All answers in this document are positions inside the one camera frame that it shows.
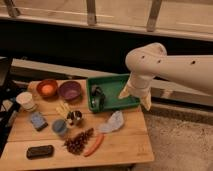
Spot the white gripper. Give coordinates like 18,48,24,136
118,73,153,111

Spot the purple bowl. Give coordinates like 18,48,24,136
58,81,82,101

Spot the blue cup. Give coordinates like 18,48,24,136
52,119,68,136

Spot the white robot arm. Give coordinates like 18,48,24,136
118,43,213,110

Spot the blue sponge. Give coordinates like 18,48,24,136
30,112,48,131

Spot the black stand at left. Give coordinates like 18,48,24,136
0,57,22,156

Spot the yellow fries toy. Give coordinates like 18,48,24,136
56,101,70,119

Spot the green plastic tray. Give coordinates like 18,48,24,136
86,74,140,113

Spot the white paper cup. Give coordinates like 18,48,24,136
16,92,36,111

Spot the small dark patterned cup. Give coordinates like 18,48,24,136
67,110,83,126

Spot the brown pinecone cluster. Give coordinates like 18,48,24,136
64,128,94,155

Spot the black object in tray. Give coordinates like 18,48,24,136
91,85,106,111

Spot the orange bowl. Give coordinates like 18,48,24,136
36,79,58,98

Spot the orange carrot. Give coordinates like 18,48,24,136
83,133,104,157

